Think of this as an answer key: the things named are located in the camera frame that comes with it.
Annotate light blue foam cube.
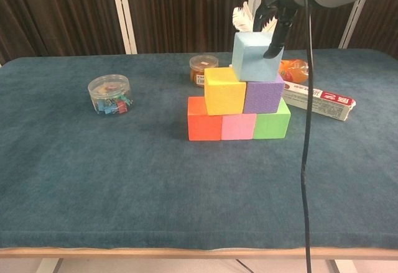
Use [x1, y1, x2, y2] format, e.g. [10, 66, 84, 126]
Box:
[231, 31, 285, 83]

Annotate white feather shuttlecock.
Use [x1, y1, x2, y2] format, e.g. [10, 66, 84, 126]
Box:
[232, 1, 278, 34]

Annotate orange snack bag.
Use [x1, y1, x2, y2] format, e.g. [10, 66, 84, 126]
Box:
[277, 57, 312, 84]

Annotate purple foam cube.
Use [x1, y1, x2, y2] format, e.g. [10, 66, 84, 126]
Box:
[243, 75, 285, 114]

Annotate white red toothpaste box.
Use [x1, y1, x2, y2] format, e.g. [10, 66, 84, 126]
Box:
[282, 79, 357, 122]

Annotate amber filled plastic jar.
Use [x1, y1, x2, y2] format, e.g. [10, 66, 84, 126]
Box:
[189, 55, 220, 86]

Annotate yellow foam cube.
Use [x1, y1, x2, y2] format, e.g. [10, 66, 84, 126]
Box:
[203, 67, 248, 116]

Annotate green foam cube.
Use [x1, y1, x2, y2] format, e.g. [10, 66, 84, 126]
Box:
[252, 98, 292, 140]

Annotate pink foam cube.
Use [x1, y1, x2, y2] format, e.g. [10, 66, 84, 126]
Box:
[221, 113, 257, 141]

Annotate orange foam cube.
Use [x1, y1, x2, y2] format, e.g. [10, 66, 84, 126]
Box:
[187, 96, 223, 142]

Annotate clear jar of binder clips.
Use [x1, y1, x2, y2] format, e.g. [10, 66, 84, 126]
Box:
[87, 73, 134, 118]

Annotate teal table cloth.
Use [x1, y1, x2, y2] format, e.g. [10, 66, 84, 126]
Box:
[0, 48, 398, 251]

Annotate wooden table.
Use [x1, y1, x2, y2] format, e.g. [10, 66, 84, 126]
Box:
[0, 246, 398, 273]

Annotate black cable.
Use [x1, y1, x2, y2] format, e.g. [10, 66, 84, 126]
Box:
[299, 0, 314, 273]

